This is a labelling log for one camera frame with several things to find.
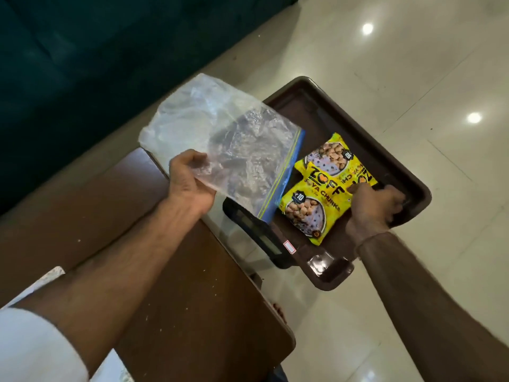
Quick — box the person's left hand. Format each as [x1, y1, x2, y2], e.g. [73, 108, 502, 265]
[168, 149, 218, 218]

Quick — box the person's right hand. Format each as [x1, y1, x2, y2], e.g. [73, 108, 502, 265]
[346, 183, 406, 246]

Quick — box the yellow snack packet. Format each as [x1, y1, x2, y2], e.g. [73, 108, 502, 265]
[280, 163, 359, 247]
[294, 133, 379, 192]

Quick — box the clear plastic zip bag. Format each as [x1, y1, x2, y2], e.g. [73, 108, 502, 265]
[138, 73, 306, 224]

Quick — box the person's left forearm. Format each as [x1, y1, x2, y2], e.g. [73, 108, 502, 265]
[11, 195, 204, 377]

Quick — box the person's right forearm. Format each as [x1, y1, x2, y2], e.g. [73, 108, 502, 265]
[355, 231, 509, 382]

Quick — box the brown plastic stool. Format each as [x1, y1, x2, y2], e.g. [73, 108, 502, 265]
[262, 76, 433, 292]

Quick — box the black digital kitchen scale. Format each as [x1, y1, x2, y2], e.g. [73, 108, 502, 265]
[222, 196, 297, 270]

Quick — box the dark teal sofa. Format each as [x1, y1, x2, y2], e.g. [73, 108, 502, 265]
[0, 0, 305, 216]

